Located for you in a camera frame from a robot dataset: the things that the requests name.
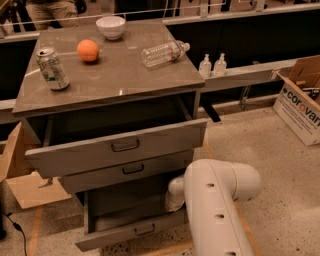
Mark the flat cardboard piece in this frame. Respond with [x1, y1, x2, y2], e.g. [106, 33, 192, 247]
[0, 123, 71, 209]

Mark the orange fruit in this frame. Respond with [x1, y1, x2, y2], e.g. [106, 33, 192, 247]
[77, 39, 99, 62]

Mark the black floor cable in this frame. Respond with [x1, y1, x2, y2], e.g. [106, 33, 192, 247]
[2, 212, 28, 256]

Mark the white ceramic bowl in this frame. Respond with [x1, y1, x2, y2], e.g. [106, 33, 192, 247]
[96, 16, 126, 40]

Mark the green white soda can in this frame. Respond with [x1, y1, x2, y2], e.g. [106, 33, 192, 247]
[36, 47, 70, 91]

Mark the sanitizer bottle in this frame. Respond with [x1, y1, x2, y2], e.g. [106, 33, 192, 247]
[213, 53, 227, 77]
[199, 54, 212, 78]

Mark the grey top drawer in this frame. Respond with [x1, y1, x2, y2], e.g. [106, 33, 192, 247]
[26, 95, 207, 178]

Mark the grey bottom drawer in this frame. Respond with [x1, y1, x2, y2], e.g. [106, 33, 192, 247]
[75, 173, 188, 253]

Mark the grey middle drawer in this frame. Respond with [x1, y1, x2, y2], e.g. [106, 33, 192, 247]
[59, 150, 194, 194]

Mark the left sanitizer bottle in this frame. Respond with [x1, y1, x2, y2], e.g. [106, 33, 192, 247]
[199, 54, 212, 78]

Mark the grey drawer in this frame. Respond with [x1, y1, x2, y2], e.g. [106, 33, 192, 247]
[75, 173, 188, 253]
[26, 95, 207, 178]
[59, 150, 194, 194]

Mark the grey drawer cabinet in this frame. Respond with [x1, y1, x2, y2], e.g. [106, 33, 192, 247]
[13, 21, 205, 149]

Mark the clear plastic water bottle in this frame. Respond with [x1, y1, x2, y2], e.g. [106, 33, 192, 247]
[141, 40, 190, 67]

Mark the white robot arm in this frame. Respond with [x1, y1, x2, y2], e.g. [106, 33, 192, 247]
[165, 159, 262, 256]

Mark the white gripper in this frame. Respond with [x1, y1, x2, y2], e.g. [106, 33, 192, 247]
[165, 176, 184, 212]

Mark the right sanitizer bottle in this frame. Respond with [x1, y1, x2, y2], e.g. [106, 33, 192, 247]
[213, 53, 227, 77]

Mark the corovan cardboard box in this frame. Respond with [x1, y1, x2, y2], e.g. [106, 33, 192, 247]
[273, 55, 320, 146]

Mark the person in khaki trousers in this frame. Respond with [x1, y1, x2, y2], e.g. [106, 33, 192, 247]
[26, 0, 87, 30]

